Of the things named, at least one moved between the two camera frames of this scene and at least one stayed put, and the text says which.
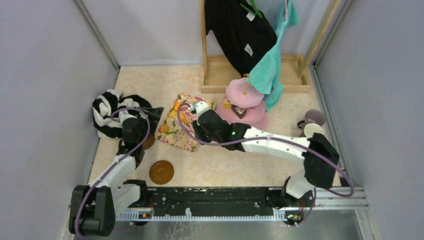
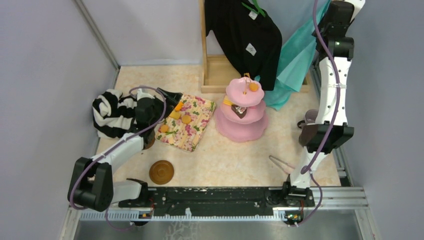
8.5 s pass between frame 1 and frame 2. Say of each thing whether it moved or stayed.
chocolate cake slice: stayed
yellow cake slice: moved
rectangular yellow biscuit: stayed
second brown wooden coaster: stayed
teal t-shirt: moved
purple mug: stayed
